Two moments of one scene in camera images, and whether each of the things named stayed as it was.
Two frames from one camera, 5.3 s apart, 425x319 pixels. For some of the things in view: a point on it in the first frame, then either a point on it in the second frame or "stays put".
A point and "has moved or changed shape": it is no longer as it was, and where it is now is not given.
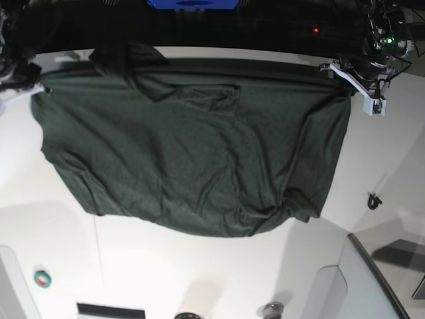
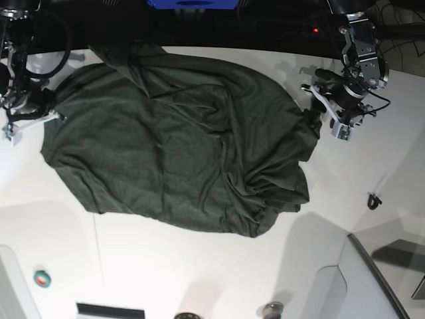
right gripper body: x=368 y=76 -> x=343 y=96
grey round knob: x=273 y=310 stays put
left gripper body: x=19 y=80 -> x=32 y=107
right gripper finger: x=348 y=90 -> x=318 y=106
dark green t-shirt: x=197 y=146 has moved or changed shape
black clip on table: x=373 y=202 stays put
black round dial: x=187 y=316 stays put
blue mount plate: x=194 y=4 stays put
